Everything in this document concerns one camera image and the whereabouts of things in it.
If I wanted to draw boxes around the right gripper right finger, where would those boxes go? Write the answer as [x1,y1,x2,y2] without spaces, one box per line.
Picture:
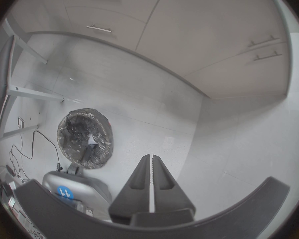
[152,155,196,227]

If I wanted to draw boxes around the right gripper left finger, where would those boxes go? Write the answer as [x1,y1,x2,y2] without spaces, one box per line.
[109,154,152,226]

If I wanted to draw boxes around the black plastic bag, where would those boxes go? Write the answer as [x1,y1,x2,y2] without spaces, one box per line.
[56,108,114,170]

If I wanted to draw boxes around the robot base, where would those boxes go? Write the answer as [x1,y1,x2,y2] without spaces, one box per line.
[42,164,113,218]

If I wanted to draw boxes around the beige cabinet with drawers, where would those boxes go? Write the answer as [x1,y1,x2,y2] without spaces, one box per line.
[9,0,291,99]

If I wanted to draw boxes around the grey padded chair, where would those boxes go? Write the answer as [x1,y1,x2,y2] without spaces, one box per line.
[0,18,65,147]

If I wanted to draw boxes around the black cable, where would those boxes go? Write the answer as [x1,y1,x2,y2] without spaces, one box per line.
[9,130,62,182]

